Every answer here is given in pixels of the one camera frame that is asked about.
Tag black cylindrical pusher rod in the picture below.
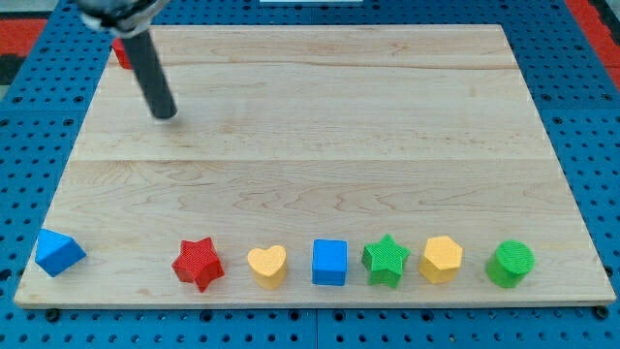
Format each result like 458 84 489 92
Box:
122 30 177 119

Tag red circle block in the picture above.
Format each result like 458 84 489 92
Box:
111 38 132 70

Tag red star block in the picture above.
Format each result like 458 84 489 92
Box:
171 238 225 293

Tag green star block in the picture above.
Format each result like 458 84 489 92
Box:
361 234 411 289

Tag green circle block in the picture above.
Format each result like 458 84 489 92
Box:
485 239 536 288

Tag blue triangle block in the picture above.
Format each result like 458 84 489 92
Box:
35 229 86 277

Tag wooden board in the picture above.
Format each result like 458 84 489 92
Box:
15 24 616 309

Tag yellow heart block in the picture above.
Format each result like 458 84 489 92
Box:
247 245 288 290

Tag blue cube block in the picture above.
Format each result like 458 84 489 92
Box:
311 239 348 286

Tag yellow hexagon block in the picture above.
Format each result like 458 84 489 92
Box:
418 236 463 284

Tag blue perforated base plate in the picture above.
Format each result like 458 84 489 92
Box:
1 1 619 348

